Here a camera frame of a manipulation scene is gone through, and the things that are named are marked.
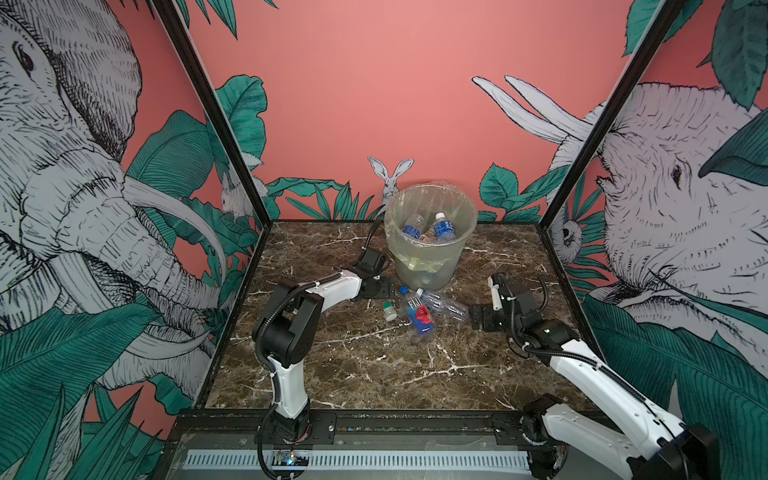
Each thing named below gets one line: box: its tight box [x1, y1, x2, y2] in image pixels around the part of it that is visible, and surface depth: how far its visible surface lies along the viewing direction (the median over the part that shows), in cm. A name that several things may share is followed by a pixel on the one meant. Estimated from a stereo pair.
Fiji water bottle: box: [406, 297, 434, 335], surface depth 92 cm
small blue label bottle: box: [402, 213, 427, 239], surface depth 100 cm
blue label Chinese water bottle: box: [434, 212, 457, 242], surface depth 97 cm
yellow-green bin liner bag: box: [384, 181, 479, 273], surface depth 92 cm
